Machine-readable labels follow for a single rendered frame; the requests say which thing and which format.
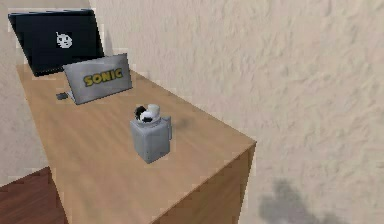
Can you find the grey laptop with yellow lettering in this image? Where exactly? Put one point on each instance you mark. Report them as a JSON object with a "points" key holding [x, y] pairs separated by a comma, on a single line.
{"points": [[100, 80]]}

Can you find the light wooden desk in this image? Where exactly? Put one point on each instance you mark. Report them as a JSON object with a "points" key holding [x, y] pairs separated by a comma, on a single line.
{"points": [[100, 160]]}

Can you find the black laptop with white emblem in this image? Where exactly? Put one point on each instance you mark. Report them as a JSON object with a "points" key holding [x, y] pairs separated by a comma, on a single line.
{"points": [[46, 50]]}

